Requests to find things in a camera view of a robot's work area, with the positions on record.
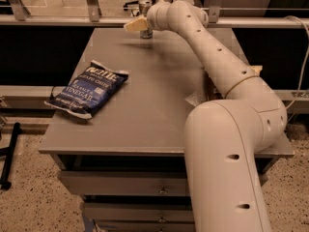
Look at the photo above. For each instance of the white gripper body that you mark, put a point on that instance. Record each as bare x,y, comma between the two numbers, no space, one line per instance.
152,17

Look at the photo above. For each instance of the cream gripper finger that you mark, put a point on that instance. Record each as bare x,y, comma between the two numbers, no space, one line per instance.
137,25

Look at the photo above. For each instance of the silver redbull can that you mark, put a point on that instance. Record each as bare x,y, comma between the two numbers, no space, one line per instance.
144,6

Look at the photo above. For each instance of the blue kettle chip bag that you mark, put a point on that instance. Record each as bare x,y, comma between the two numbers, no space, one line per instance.
89,91

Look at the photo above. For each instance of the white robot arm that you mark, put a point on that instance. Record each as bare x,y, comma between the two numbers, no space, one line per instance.
222,136

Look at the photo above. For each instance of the yellow sea salt chip bag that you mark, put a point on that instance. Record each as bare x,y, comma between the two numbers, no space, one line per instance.
208,91

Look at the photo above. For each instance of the top grey drawer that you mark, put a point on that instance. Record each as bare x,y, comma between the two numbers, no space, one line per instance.
125,183

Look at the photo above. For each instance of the grey drawer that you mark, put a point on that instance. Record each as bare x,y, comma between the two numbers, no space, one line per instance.
125,183
120,226
137,212

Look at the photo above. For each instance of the black metal stand leg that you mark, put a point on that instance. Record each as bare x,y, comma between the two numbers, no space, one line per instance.
8,154

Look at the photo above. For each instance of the middle grey drawer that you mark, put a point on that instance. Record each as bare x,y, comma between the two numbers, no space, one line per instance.
137,212

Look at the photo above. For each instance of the bottom grey drawer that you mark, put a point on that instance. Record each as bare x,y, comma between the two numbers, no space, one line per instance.
120,226

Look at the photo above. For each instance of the metal railing frame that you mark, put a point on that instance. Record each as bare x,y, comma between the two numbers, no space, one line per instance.
221,13

